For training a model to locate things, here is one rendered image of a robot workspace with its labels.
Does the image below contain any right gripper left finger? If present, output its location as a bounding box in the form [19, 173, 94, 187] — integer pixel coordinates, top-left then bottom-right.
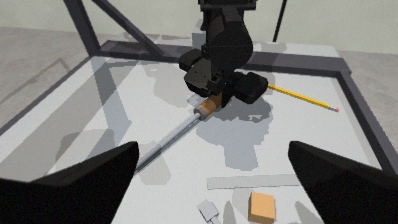
[0, 141, 139, 224]

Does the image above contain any tan block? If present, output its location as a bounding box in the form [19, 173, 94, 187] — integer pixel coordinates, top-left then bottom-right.
[248, 192, 275, 224]

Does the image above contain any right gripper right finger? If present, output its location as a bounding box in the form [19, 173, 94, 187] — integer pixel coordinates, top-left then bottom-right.
[288, 141, 398, 224]

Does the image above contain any yellow pencil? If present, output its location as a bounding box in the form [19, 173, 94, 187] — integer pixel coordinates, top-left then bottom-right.
[267, 84, 339, 112]

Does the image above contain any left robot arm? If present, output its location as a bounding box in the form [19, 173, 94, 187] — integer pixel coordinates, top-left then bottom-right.
[184, 0, 258, 98]

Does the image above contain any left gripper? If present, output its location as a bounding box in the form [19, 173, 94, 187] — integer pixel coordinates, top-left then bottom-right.
[179, 40, 269, 108]

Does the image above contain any black metal frame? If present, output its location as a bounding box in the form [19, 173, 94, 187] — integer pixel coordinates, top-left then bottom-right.
[63, 0, 164, 56]

